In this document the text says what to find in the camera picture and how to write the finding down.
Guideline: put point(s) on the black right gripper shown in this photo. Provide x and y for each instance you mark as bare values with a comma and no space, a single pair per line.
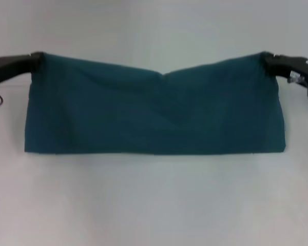
295,65

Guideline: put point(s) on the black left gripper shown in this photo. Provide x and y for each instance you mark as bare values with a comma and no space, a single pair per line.
12,65

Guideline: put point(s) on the teal blue t-shirt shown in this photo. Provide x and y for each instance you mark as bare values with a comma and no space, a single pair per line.
154,107

